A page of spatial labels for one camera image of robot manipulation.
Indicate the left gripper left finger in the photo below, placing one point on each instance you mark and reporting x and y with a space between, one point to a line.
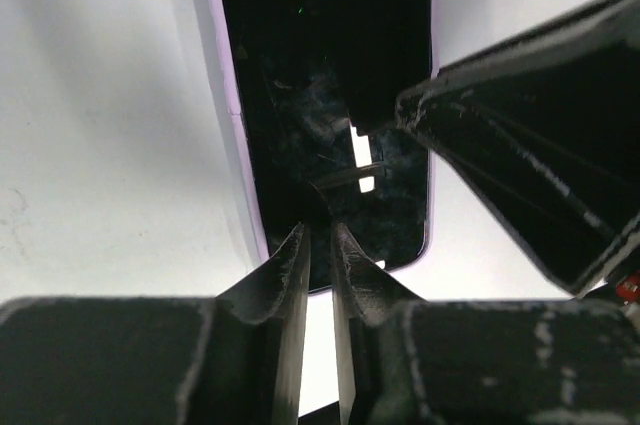
231 359

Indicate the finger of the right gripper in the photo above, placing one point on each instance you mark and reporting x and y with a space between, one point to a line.
544 129

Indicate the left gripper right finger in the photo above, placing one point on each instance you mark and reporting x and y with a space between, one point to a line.
404 360

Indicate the lilac phone case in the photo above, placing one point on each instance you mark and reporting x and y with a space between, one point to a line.
235 110

